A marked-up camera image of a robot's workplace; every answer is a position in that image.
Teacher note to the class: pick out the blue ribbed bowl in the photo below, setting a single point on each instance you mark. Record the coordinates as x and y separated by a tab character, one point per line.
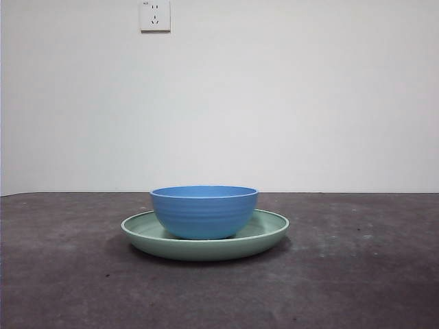
204	216

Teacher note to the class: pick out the pale green plate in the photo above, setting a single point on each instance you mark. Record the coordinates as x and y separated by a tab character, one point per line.
205	250

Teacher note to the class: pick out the white wall socket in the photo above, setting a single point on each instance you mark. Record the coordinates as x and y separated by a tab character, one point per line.
156	17

